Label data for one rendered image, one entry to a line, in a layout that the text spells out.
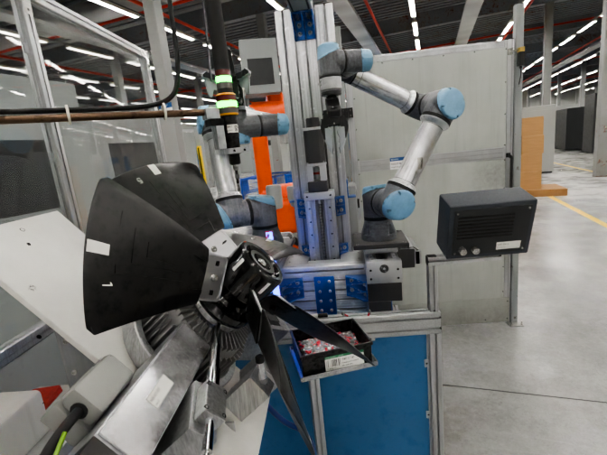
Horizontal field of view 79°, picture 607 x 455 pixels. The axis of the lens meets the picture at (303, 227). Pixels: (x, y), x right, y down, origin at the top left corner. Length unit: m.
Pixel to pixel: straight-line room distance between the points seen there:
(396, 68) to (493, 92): 0.66
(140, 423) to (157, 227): 0.28
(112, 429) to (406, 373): 1.09
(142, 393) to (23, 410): 0.49
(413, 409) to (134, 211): 1.24
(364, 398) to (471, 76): 2.14
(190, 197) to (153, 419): 0.48
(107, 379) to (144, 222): 0.24
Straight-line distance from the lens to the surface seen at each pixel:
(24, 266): 0.86
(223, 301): 0.78
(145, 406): 0.61
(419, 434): 1.63
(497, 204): 1.25
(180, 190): 0.89
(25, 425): 1.09
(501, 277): 3.09
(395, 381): 1.48
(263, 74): 4.83
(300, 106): 1.72
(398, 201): 1.40
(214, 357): 0.70
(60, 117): 0.79
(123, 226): 0.60
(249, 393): 0.87
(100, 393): 0.63
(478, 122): 2.84
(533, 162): 8.94
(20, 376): 1.37
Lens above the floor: 1.45
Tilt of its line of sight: 12 degrees down
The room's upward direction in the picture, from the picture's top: 6 degrees counter-clockwise
